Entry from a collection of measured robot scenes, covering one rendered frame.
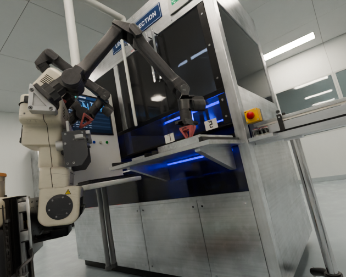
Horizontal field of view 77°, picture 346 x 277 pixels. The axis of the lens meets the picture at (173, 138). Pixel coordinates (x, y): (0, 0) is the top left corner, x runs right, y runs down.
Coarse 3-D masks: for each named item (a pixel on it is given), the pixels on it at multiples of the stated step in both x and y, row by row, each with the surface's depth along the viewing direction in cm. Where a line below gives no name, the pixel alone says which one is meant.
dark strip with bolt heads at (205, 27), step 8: (200, 8) 139; (200, 16) 139; (208, 24) 136; (208, 32) 136; (208, 40) 136; (208, 48) 136; (216, 64) 132; (216, 72) 132; (216, 80) 132; (216, 88) 132; (224, 96) 128; (224, 104) 128; (224, 112) 128; (224, 120) 128
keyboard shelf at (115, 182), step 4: (136, 176) 158; (140, 176) 161; (112, 180) 139; (116, 180) 142; (120, 180) 144; (124, 180) 147; (128, 180) 150; (132, 180) 153; (136, 180) 160; (88, 184) 125; (92, 184) 127; (96, 184) 128; (100, 184) 131; (104, 184) 133; (108, 184) 136; (112, 184) 138; (116, 184) 160; (84, 188) 126; (88, 188) 124; (92, 188) 126; (96, 188) 145
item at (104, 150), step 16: (80, 96) 162; (96, 96) 175; (80, 128) 155; (96, 128) 167; (112, 128) 180; (96, 144) 164; (112, 144) 176; (96, 160) 160; (112, 160) 172; (80, 176) 146; (96, 176) 157
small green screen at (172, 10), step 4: (168, 0) 154; (172, 0) 152; (176, 0) 150; (180, 0) 148; (184, 0) 146; (188, 0) 144; (168, 4) 154; (172, 4) 152; (176, 4) 150; (180, 4) 148; (184, 4) 146; (172, 8) 152; (176, 8) 150; (172, 12) 152
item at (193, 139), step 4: (192, 136) 98; (196, 136) 96; (200, 136) 95; (212, 136) 103; (216, 136) 107; (220, 136) 110; (224, 136) 113; (228, 136) 117; (232, 136) 121; (180, 140) 102; (184, 140) 100; (188, 140) 99; (192, 140) 98; (196, 140) 96; (168, 144) 106; (172, 144) 105; (176, 144) 103; (180, 144) 102; (184, 144) 100; (188, 144) 99; (160, 148) 110; (164, 148) 108; (168, 148) 106; (172, 148) 105; (160, 152) 110
